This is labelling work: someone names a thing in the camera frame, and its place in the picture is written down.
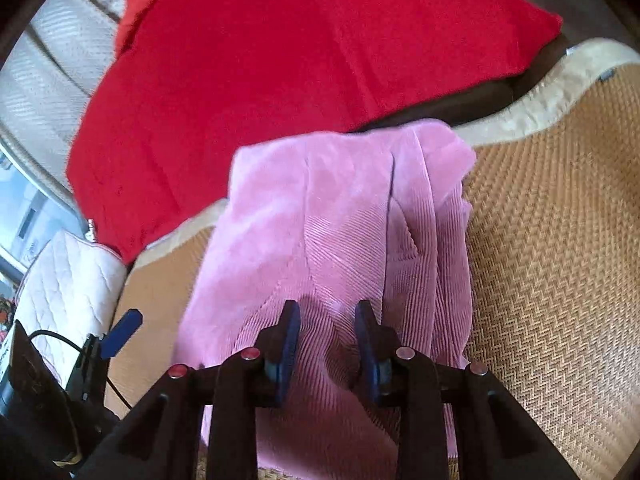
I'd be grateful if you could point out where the beige dotted curtain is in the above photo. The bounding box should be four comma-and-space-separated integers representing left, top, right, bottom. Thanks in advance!
0, 0, 146, 201

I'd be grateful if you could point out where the white quilted pad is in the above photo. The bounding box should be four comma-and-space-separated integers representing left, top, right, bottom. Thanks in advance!
15, 230, 128, 386

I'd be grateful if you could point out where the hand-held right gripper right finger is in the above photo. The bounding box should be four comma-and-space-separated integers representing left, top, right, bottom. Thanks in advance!
354, 300, 571, 480

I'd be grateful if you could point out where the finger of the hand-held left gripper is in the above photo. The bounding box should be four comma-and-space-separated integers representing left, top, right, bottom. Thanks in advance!
75, 308, 144, 402

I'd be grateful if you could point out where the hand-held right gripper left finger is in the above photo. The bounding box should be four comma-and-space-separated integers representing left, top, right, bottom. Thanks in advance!
87, 300, 302, 480

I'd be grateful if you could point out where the black cable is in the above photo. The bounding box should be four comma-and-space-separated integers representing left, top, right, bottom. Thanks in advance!
27, 329, 133, 411

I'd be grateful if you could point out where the woven rattan mat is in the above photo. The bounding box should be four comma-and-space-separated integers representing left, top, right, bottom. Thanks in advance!
107, 37, 640, 480

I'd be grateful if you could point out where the pink corduroy shirt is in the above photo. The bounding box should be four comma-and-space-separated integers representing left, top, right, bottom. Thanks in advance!
177, 119, 477, 480

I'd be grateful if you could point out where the red blanket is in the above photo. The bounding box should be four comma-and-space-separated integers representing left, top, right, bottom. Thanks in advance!
65, 0, 565, 266

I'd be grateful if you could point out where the red pillow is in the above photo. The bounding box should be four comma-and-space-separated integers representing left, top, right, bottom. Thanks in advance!
114, 0, 196, 56

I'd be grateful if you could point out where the silver refrigerator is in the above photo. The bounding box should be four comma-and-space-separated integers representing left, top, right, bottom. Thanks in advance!
0, 150, 76, 281

